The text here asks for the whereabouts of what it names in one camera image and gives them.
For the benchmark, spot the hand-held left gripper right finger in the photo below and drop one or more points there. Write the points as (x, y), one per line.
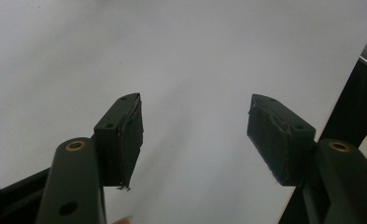
(277, 140)

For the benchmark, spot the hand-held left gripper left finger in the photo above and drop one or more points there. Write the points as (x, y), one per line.
(117, 140)

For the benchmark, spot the black metal frame strut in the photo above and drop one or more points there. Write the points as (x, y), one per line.
(355, 109)

